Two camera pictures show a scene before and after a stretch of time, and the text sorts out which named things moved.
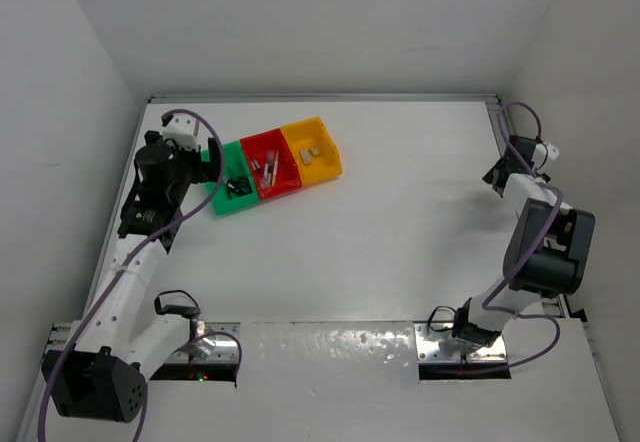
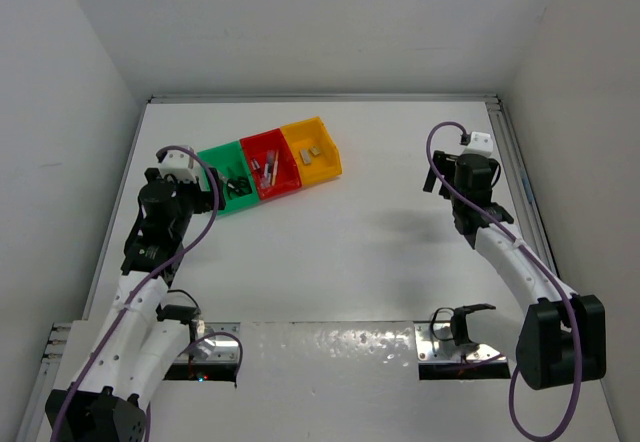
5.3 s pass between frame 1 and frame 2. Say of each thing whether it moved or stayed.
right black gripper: moved
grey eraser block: stayed
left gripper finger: moved
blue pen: stayed
